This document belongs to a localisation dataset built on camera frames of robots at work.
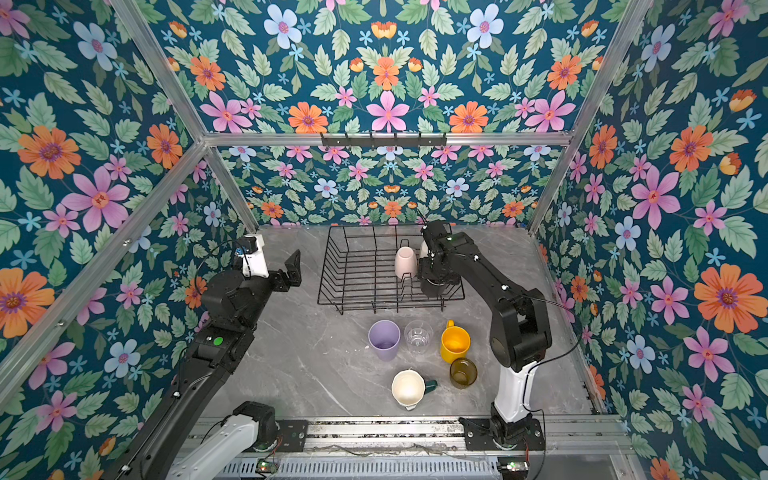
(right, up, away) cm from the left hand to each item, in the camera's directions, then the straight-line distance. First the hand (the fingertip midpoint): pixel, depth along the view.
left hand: (280, 243), depth 67 cm
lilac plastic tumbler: (+23, -26, +18) cm, 39 cm away
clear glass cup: (+33, -28, +23) cm, 49 cm away
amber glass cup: (+45, -36, +15) cm, 60 cm away
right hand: (+37, -9, +24) cm, 45 cm away
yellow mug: (+43, -29, +21) cm, 56 cm away
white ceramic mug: (+35, -1, +32) cm, 48 cm away
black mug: (+37, -14, +26) cm, 47 cm away
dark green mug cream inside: (+30, -38, +9) cm, 49 cm away
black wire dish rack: (+18, -7, +38) cm, 42 cm away
